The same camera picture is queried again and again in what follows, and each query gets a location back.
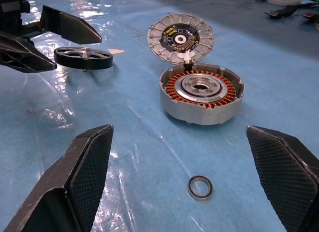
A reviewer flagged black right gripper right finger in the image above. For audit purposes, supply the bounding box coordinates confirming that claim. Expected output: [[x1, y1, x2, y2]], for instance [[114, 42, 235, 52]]
[[246, 125, 319, 232]]

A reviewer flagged blue table cover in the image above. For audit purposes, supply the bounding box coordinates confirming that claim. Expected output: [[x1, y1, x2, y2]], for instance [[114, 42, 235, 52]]
[[0, 0, 319, 232]]

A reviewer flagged clear plastic film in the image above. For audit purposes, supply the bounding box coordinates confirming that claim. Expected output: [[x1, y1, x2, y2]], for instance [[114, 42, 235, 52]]
[[0, 0, 215, 232]]

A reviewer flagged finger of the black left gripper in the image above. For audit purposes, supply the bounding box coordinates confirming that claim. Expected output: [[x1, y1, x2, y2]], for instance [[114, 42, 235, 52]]
[[39, 5, 103, 45], [0, 32, 57, 73]]

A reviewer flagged thin metal bearing ring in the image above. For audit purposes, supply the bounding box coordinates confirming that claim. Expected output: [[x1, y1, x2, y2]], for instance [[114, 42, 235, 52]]
[[187, 175, 214, 200]]

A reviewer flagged black spoked motor rotor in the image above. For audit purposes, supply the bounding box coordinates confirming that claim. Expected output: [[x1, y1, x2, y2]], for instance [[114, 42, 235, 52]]
[[53, 46, 114, 72]]

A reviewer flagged silver motor stator housing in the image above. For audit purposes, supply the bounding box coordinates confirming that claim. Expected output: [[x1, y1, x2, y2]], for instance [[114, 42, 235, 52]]
[[159, 62, 245, 125]]

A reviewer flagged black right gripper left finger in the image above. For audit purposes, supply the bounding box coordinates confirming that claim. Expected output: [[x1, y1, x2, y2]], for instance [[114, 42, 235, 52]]
[[3, 124, 114, 232]]

